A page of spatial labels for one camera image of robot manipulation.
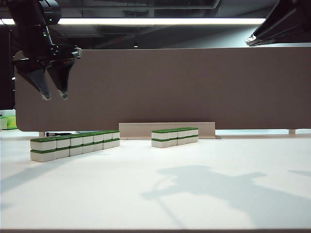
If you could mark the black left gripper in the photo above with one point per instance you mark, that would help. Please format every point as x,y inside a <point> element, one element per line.
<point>43,57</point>

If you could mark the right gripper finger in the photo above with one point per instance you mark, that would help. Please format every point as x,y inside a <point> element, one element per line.
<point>286,19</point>
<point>279,40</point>

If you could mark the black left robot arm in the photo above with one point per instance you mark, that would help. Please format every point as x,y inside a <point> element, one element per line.
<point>29,19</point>

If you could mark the black pen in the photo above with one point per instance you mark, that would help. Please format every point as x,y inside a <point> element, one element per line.
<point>50,133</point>

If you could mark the beige partition foot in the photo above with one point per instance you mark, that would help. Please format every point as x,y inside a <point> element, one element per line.
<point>41,134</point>
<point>292,131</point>

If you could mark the green yellow cushion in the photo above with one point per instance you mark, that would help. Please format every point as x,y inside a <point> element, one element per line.
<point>11,121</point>

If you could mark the long ceiling light strip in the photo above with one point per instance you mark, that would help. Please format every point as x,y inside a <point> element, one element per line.
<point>145,21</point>

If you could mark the brown fabric partition panel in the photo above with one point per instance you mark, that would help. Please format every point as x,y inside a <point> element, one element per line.
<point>170,89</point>

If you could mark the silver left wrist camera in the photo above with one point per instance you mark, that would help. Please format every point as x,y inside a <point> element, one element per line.
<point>77,53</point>

